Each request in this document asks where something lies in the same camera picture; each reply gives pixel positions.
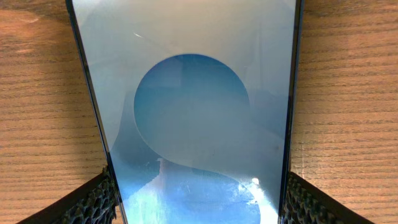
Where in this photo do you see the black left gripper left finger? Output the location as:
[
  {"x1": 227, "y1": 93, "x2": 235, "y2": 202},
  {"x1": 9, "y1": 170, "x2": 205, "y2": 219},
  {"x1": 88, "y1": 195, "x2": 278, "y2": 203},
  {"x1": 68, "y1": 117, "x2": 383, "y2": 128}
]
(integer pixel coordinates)
[{"x1": 18, "y1": 167, "x2": 118, "y2": 224}]

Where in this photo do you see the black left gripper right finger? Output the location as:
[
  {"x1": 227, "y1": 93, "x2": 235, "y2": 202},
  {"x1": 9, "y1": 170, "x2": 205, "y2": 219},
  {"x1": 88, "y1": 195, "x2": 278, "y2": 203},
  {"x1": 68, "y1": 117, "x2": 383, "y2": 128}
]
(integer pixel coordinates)
[{"x1": 280, "y1": 172, "x2": 373, "y2": 224}]

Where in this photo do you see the blue Samsung Galaxy smartphone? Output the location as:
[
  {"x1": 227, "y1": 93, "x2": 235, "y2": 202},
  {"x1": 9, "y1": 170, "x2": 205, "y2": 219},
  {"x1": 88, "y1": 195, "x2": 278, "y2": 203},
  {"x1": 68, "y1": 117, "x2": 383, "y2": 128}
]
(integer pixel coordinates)
[{"x1": 66, "y1": 0, "x2": 303, "y2": 224}]

